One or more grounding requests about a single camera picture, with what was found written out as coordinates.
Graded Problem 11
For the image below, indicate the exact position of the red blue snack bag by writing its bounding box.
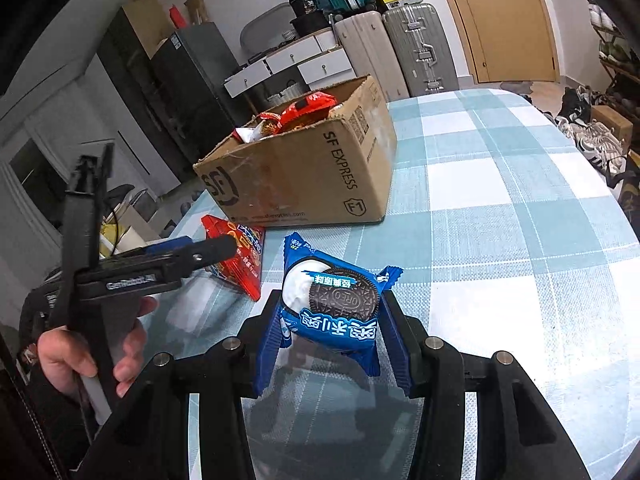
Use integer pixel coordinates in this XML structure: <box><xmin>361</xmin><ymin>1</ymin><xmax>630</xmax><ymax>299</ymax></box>
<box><xmin>201</xmin><ymin>214</ymin><xmax>266</xmax><ymax>301</ymax></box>

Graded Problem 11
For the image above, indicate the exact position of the blue oreo cookie pack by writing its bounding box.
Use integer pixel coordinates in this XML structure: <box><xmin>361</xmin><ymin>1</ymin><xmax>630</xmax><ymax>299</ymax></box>
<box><xmin>279</xmin><ymin>232</ymin><xmax>404</xmax><ymax>377</ymax></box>

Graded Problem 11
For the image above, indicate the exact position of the white red noodle snack bag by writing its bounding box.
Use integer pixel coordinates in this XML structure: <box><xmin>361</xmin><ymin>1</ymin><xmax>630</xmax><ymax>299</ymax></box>
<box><xmin>232</xmin><ymin>112</ymin><xmax>281</xmax><ymax>144</ymax></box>

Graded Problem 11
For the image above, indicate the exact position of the person's left hand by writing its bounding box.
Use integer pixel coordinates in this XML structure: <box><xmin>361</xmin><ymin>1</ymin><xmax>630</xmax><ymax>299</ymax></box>
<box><xmin>37</xmin><ymin>294</ymin><xmax>161</xmax><ymax>400</ymax></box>

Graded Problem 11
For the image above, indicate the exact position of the dark grey refrigerator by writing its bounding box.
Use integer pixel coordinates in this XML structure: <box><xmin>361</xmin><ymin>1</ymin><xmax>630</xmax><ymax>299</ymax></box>
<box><xmin>151</xmin><ymin>22</ymin><xmax>252</xmax><ymax>162</ymax></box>

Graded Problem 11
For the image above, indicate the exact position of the checkered teal white tablecloth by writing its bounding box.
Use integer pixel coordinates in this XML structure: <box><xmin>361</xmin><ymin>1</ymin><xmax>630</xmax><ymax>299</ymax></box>
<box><xmin>139</xmin><ymin>86</ymin><xmax>640</xmax><ymax>480</ymax></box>

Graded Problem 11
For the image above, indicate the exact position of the brown SF cardboard box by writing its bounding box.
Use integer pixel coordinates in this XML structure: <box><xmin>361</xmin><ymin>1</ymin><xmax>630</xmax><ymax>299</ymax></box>
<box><xmin>193</xmin><ymin>76</ymin><xmax>397</xmax><ymax>226</ymax></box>

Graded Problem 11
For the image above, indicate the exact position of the red snack bag in box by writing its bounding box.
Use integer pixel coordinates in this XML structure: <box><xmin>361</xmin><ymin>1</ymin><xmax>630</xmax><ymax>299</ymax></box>
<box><xmin>278</xmin><ymin>91</ymin><xmax>338</xmax><ymax>133</ymax></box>

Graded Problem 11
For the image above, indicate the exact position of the striped laundry basket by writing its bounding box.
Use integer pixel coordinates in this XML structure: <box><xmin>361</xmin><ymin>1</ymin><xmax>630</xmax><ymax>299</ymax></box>
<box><xmin>257</xmin><ymin>79</ymin><xmax>308</xmax><ymax>108</ymax></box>

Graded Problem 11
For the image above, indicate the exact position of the white drawer desk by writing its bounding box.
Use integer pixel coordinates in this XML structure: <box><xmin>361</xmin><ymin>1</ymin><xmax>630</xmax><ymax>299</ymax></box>
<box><xmin>224</xmin><ymin>28</ymin><xmax>356</xmax><ymax>98</ymax></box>

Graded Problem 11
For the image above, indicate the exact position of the grey round mirror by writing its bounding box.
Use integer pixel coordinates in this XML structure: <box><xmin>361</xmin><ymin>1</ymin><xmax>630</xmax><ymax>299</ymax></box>
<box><xmin>240</xmin><ymin>2</ymin><xmax>297</xmax><ymax>58</ymax></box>

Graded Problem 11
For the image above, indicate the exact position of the black box on desk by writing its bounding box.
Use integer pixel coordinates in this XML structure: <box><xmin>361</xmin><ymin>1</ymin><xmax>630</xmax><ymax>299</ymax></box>
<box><xmin>288</xmin><ymin>0</ymin><xmax>330</xmax><ymax>37</ymax></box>

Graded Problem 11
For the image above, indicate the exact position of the beige suitcase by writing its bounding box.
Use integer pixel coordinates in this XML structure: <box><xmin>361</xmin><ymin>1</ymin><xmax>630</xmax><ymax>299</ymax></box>
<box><xmin>334</xmin><ymin>11</ymin><xmax>410</xmax><ymax>102</ymax></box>

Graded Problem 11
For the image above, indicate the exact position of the silver suitcase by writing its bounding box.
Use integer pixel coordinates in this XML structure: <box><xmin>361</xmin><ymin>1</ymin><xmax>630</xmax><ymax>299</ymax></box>
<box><xmin>383</xmin><ymin>3</ymin><xmax>459</xmax><ymax>96</ymax></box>

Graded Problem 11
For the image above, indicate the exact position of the small cardboard box on floor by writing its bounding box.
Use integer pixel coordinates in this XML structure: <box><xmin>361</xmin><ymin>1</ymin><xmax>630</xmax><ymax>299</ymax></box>
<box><xmin>591</xmin><ymin>105</ymin><xmax>634</xmax><ymax>153</ymax></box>

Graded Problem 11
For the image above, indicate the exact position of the wooden door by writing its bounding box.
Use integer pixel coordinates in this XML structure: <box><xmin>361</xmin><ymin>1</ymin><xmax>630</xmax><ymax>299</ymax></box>
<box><xmin>447</xmin><ymin>0</ymin><xmax>560</xmax><ymax>84</ymax></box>

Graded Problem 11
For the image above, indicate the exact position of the shoe rack with shoes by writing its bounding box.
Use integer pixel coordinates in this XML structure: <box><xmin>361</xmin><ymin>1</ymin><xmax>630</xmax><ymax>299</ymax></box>
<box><xmin>586</xmin><ymin>0</ymin><xmax>639</xmax><ymax>127</ymax></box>

